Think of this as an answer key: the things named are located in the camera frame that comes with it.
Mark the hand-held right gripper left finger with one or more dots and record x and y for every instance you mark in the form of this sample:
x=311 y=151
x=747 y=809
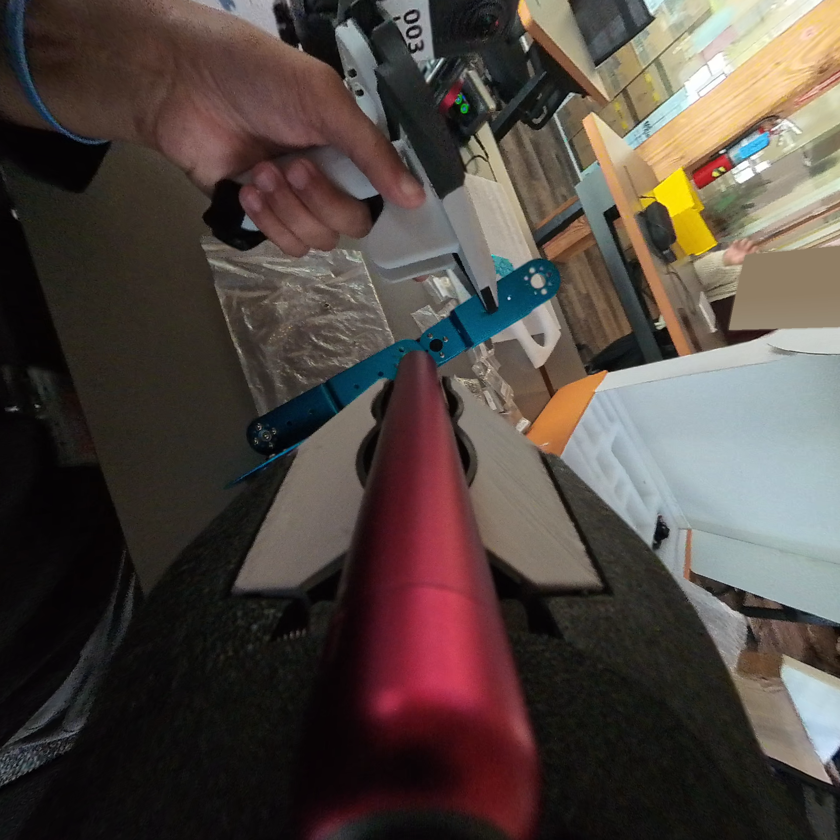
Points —
x=295 y=525

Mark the yellow box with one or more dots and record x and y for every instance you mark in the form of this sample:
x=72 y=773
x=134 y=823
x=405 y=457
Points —
x=689 y=223

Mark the blue toy robot arm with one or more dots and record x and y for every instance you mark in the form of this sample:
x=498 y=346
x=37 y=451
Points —
x=354 y=394

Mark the clear plastic bag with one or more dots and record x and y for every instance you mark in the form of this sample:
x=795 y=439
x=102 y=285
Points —
x=289 y=321

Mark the black pouch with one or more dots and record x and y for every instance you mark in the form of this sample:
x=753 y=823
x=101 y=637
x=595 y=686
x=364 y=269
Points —
x=656 y=229

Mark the desk with orange edge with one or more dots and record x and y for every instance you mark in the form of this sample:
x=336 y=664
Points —
x=558 y=39
x=623 y=184

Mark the orange and white cardboard box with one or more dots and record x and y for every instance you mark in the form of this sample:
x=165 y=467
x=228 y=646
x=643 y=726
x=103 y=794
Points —
x=722 y=426

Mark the person's black-clad torso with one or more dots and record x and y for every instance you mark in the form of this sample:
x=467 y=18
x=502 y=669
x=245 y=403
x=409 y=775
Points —
x=39 y=525

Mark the white ribbed foam sheet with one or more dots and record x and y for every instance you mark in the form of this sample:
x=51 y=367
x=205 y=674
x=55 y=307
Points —
x=499 y=216

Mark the person's left hand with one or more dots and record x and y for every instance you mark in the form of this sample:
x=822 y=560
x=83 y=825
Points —
x=229 y=98

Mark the pile of small screw bags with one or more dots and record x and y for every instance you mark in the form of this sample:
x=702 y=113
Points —
x=492 y=394

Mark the small black component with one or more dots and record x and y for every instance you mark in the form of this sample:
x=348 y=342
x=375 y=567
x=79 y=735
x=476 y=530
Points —
x=661 y=531

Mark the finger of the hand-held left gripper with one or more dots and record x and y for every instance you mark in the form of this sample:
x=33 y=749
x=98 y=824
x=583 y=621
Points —
x=474 y=243

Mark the white foam frame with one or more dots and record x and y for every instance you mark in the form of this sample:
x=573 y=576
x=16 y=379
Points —
x=535 y=341

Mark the red electric screwdriver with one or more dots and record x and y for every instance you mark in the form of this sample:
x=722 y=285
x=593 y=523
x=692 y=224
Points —
x=420 y=623

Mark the grey work desk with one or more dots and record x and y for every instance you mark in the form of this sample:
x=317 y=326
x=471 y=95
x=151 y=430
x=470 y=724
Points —
x=131 y=328

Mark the person's left forearm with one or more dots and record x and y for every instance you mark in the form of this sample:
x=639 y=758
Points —
x=52 y=164

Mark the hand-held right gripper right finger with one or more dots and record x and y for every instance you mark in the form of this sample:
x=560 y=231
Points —
x=525 y=518

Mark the red fire extinguisher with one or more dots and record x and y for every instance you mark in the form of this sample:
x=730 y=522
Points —
x=715 y=170

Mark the black office chair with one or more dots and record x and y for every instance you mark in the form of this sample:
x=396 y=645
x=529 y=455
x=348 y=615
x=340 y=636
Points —
x=610 y=26

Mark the black charger with green display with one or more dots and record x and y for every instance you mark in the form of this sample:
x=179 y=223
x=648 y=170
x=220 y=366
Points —
x=466 y=108

